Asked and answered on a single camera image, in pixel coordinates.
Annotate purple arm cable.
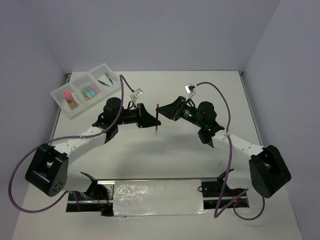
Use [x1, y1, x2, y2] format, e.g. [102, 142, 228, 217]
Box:
[192, 81, 266, 221]
[8, 74, 137, 214]

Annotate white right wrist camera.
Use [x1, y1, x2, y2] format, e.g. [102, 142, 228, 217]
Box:
[185, 83, 197, 101]

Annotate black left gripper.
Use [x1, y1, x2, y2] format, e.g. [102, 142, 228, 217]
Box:
[114, 102, 161, 128]

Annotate purple highlighter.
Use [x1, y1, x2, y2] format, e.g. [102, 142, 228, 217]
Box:
[88, 83, 101, 94]

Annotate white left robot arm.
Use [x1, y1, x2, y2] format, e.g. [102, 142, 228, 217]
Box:
[25, 97, 161, 200]

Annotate red pen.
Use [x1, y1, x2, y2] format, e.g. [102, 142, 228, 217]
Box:
[155, 103, 160, 137]

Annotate silver foil covered plate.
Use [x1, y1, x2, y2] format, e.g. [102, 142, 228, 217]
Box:
[113, 179, 206, 217]

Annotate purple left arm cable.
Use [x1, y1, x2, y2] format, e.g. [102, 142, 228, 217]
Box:
[8, 74, 137, 214]

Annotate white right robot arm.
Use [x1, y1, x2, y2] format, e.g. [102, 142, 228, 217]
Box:
[156, 96, 292, 199]

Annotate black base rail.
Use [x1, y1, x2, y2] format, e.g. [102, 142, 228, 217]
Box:
[65, 176, 251, 217]

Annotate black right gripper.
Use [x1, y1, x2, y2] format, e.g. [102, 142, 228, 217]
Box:
[155, 96, 205, 128]

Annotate clear three-compartment plastic tray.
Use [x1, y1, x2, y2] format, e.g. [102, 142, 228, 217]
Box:
[50, 63, 121, 120]

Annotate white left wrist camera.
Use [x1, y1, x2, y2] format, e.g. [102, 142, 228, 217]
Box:
[130, 88, 144, 106]

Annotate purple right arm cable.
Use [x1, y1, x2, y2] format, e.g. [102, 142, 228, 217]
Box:
[192, 81, 266, 221]

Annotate green highlighter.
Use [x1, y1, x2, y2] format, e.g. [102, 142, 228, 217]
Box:
[81, 87, 90, 95]

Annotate blue highlighter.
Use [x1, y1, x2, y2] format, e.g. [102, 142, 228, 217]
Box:
[84, 90, 97, 99]

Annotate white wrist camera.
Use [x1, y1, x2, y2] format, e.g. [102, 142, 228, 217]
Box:
[185, 83, 197, 101]
[130, 88, 144, 106]

